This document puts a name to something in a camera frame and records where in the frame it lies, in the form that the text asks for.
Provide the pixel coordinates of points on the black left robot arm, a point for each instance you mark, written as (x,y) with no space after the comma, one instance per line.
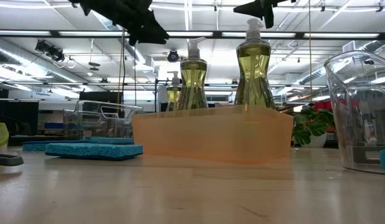
(102,7)

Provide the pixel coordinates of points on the yellow-green pump soap bottle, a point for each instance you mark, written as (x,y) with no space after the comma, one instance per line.
(173,93)
(193,84)
(253,77)

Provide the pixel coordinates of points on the clear plastic bin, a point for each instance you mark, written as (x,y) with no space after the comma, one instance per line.
(357,109)
(102,121)

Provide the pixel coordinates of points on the red background object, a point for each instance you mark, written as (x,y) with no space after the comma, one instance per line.
(325,105)

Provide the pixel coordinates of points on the black cabinet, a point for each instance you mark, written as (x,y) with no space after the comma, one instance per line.
(15,118)

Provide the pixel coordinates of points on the black monitor screen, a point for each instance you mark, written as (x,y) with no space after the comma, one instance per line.
(100,97)

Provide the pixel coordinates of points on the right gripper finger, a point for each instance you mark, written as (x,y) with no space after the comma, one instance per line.
(253,7)

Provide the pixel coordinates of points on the LED light bar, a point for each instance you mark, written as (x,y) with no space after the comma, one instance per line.
(195,33)

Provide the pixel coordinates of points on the green potted plant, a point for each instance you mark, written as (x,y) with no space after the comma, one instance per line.
(312,124)

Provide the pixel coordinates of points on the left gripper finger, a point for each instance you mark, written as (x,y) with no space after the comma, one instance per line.
(150,32)

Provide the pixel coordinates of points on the black mounted camera device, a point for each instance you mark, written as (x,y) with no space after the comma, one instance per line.
(173,56)
(49,51)

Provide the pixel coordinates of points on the orange cloth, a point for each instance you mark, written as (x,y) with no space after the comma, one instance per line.
(214,133)

